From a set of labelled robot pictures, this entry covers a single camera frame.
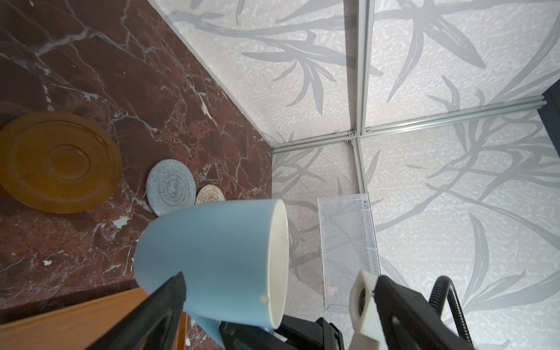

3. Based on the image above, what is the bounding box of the orange-brown serving tray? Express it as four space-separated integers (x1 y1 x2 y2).
0 286 189 350

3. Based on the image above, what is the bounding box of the dark wooden round coaster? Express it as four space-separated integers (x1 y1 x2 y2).
1 112 123 214

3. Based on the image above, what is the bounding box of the light blue mug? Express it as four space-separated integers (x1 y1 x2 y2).
133 199 290 346

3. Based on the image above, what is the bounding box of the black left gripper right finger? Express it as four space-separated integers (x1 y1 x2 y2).
373 276 473 349

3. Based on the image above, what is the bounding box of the grey-blue woven coaster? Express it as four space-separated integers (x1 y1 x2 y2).
146 159 196 217

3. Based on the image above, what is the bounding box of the white wire mesh basket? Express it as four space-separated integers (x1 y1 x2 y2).
317 194 382 314

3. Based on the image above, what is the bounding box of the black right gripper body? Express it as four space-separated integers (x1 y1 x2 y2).
219 315 345 350

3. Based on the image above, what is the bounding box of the multicolour woven coaster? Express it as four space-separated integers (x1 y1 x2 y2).
195 185 226 205

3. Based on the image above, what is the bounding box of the aluminium cage frame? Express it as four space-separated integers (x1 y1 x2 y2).
272 1 546 193

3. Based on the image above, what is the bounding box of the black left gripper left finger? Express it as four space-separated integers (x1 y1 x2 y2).
88 273 187 350

